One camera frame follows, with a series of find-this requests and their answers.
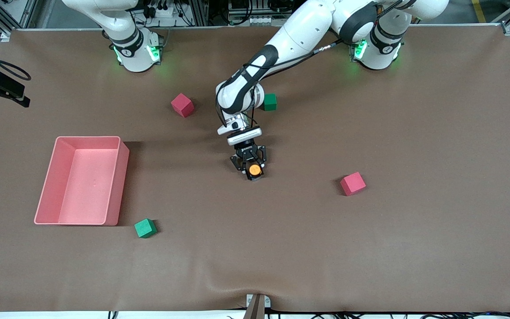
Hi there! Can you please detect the orange capped black push button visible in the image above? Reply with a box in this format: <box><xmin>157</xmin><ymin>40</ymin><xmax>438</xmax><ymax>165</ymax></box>
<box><xmin>246</xmin><ymin>162</ymin><xmax>265</xmax><ymax>182</ymax></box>

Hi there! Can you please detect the pink foam cube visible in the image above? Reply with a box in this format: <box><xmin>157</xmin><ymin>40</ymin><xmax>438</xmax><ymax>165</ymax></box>
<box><xmin>170</xmin><ymin>93</ymin><xmax>195</xmax><ymax>118</ymax></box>
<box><xmin>340</xmin><ymin>172</ymin><xmax>367</xmax><ymax>196</ymax></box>

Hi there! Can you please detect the brown table cloth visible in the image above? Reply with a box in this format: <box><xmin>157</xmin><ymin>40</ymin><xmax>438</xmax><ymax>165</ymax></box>
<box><xmin>0</xmin><ymin>24</ymin><xmax>510</xmax><ymax>313</ymax></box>

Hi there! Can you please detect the white connector block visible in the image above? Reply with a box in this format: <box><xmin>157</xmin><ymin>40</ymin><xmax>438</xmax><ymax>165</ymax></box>
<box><xmin>245</xmin><ymin>16</ymin><xmax>289</xmax><ymax>26</ymax></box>

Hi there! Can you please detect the pink plastic tray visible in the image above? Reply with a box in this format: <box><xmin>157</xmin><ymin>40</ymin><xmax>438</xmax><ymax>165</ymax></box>
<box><xmin>34</xmin><ymin>136</ymin><xmax>130</xmax><ymax>226</ymax></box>

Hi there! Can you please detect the grey metal mounting plate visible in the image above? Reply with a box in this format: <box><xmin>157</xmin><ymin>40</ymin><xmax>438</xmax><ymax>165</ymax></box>
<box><xmin>246</xmin><ymin>294</ymin><xmax>271</xmax><ymax>308</ymax></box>

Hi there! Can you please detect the white power strip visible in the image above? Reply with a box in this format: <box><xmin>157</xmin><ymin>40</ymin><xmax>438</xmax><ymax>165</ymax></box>
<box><xmin>147</xmin><ymin>4</ymin><xmax>177</xmax><ymax>18</ymax></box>

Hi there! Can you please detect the aluminium rack post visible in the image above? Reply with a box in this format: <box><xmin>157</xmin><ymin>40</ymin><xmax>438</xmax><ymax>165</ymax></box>
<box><xmin>191</xmin><ymin>0</ymin><xmax>211</xmax><ymax>26</ymax></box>

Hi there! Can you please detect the brown camera stand pole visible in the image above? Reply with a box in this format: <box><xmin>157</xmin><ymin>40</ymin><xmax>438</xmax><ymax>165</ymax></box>
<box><xmin>243</xmin><ymin>295</ymin><xmax>266</xmax><ymax>319</ymax></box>

